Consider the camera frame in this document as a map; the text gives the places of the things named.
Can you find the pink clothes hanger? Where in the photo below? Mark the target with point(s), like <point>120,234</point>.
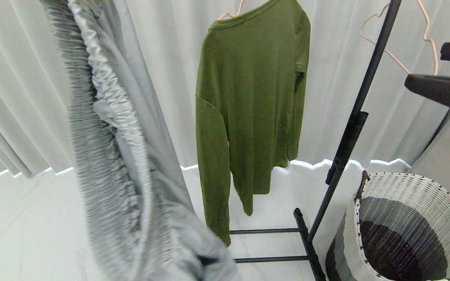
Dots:
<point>229,15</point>
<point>430,43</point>

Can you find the green printed shirt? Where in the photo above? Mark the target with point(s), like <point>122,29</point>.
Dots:
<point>248,97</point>

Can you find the pale grey shorts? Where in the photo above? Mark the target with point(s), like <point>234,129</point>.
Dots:
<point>131,175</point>

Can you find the white laundry basket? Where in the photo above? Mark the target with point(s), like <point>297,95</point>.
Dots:
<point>404,187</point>

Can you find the black clothes rack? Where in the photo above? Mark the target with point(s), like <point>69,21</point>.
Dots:
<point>346,144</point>

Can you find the white curtain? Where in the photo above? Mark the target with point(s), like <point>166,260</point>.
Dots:
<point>162,78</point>

